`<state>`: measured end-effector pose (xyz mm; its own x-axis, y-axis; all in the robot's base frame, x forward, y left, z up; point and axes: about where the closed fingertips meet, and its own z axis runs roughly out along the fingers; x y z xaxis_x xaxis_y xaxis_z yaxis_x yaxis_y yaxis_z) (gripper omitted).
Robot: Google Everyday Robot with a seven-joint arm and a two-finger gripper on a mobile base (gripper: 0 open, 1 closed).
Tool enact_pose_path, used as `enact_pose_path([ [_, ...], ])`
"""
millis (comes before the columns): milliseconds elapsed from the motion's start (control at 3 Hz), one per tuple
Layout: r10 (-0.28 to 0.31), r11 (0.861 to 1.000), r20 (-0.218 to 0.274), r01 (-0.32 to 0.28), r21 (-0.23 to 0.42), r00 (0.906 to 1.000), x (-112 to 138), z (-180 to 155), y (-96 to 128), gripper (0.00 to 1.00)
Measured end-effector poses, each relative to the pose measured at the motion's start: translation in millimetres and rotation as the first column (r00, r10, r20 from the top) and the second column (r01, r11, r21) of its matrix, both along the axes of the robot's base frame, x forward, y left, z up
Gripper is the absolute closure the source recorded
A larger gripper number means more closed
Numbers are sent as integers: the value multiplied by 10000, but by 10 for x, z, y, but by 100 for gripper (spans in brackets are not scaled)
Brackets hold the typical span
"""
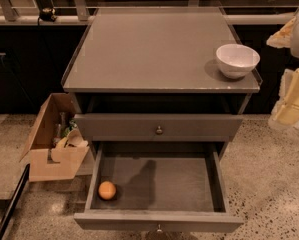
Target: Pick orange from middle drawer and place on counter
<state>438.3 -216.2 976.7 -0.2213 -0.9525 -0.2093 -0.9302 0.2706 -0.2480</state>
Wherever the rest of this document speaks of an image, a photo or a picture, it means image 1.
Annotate round drawer knob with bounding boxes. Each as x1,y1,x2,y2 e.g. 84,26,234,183
156,126,163,135
156,224,164,234

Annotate black bar on floor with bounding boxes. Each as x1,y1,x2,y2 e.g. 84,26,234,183
0,164,30,240

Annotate round middle drawer knob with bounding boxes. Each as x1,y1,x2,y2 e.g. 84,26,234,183
156,224,164,234

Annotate items inside cardboard box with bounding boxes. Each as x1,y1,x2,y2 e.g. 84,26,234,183
52,112,88,148

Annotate open middle drawer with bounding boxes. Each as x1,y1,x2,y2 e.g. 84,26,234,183
74,142,243,233

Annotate open cardboard box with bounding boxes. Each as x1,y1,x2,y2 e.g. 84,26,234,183
19,93,89,182

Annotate closed top drawer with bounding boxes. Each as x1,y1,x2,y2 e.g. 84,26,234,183
75,113,242,142

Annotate round top drawer knob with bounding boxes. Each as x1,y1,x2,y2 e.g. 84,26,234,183
156,126,163,135

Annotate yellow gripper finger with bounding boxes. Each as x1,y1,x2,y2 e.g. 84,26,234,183
266,17,296,48
268,68,299,129

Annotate orange fruit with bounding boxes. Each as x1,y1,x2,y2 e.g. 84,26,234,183
98,181,116,200

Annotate grey drawer cabinet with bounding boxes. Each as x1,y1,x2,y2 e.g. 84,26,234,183
60,6,263,234

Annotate white ceramic bowl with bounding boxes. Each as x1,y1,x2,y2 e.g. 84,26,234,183
216,44,260,79

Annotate small black device on ledge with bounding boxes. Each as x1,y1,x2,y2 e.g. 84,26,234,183
39,7,57,22

